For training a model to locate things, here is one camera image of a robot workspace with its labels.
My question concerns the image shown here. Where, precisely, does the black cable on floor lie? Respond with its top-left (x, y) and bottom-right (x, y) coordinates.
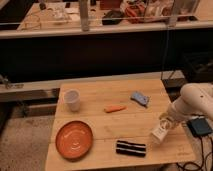
top-left (176, 114), bottom-right (213, 171)

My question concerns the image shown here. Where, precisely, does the small white bottle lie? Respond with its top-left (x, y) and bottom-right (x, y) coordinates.
top-left (151, 119), bottom-right (171, 144)

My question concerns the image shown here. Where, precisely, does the translucent plastic cup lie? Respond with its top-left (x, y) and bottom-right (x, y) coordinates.
top-left (63, 90), bottom-right (80, 112)

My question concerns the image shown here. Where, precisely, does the red tool on bench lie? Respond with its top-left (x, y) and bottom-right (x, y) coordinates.
top-left (125, 4), bottom-right (145, 24)

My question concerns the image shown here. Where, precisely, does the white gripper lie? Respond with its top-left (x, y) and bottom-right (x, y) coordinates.
top-left (159, 104), bottom-right (186, 131)

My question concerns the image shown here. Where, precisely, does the black power adapter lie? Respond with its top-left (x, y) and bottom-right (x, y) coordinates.
top-left (187, 118), bottom-right (213, 137)

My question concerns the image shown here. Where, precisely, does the black white striped cloth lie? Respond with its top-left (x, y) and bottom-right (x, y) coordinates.
top-left (116, 140), bottom-right (146, 157)

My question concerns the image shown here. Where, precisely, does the black box at right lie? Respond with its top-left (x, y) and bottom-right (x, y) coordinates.
top-left (181, 52), bottom-right (213, 82)

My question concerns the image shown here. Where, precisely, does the orange toy carrot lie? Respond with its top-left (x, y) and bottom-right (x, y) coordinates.
top-left (104, 106), bottom-right (126, 113)

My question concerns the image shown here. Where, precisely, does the grey metal post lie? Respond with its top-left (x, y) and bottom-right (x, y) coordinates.
top-left (79, 0), bottom-right (90, 31)

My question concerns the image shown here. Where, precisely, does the black bag on bench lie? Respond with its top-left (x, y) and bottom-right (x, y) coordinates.
top-left (102, 10), bottom-right (124, 25)

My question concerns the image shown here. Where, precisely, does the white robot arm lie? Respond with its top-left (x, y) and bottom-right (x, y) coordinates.
top-left (159, 83), bottom-right (213, 130)

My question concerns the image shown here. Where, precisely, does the orange plate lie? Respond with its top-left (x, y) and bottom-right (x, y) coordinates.
top-left (55, 121), bottom-right (93, 160)

